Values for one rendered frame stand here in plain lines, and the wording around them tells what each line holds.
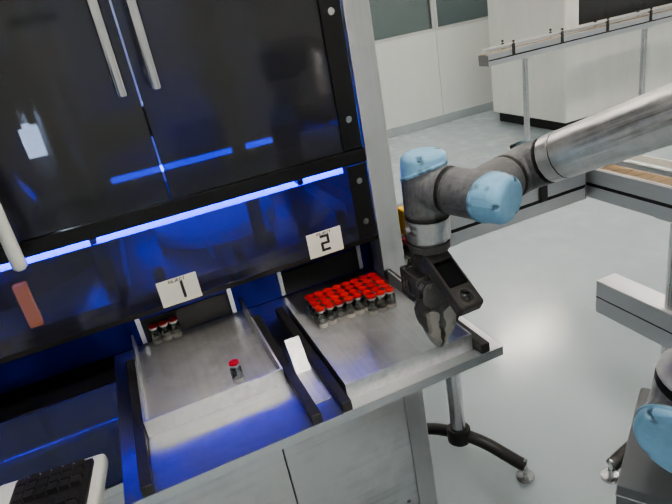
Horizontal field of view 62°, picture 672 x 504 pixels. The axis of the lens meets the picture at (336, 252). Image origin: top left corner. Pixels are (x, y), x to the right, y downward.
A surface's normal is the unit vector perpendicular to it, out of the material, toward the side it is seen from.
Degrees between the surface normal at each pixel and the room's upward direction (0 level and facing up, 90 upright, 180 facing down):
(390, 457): 90
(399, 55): 90
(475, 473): 0
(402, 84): 90
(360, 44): 90
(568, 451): 0
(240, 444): 0
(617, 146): 109
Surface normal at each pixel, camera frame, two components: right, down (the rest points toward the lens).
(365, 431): 0.38, 0.32
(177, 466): -0.17, -0.90
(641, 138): -0.53, 0.69
